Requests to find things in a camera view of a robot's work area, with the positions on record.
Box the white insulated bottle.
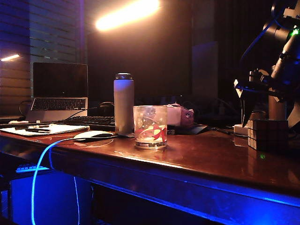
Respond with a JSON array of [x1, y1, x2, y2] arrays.
[[113, 72, 135, 135]]

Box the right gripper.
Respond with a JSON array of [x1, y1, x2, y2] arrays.
[[233, 69, 300, 129]]

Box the white tissue pack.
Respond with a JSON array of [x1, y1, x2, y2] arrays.
[[166, 104, 183, 127]]

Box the printed glass cup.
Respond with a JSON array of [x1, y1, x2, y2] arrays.
[[133, 105, 168, 150]]

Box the black computer keyboard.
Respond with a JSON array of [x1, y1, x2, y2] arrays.
[[55, 115, 116, 132]]

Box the silver laptop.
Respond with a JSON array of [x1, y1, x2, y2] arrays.
[[25, 62, 89, 122]]

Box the silver pen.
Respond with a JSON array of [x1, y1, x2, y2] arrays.
[[15, 124, 50, 130]]

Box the white computer tower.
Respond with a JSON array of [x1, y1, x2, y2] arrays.
[[10, 171, 92, 225]]

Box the white computer mouse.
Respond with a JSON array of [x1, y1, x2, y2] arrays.
[[73, 130, 115, 141]]

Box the white paper notepad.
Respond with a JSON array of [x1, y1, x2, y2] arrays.
[[0, 123, 91, 137]]

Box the brown metal bottle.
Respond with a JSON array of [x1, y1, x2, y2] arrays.
[[268, 93, 287, 120]]

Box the white power adapter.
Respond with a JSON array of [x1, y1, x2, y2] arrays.
[[233, 123, 249, 137]]

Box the black headphones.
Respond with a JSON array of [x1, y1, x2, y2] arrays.
[[97, 102, 115, 117]]

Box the small brown jar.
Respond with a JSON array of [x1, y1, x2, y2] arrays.
[[249, 110, 268, 120]]

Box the black pen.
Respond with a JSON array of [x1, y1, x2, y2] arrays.
[[25, 128, 52, 134]]

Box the blue lit keyboard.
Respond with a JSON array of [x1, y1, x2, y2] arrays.
[[15, 164, 50, 173]]

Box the glowing light blue cable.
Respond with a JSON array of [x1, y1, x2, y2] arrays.
[[31, 135, 118, 225]]

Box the long ceiling light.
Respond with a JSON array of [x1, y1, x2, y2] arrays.
[[95, 0, 161, 32]]

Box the Rubik's cube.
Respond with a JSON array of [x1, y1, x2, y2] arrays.
[[247, 119, 289, 152]]

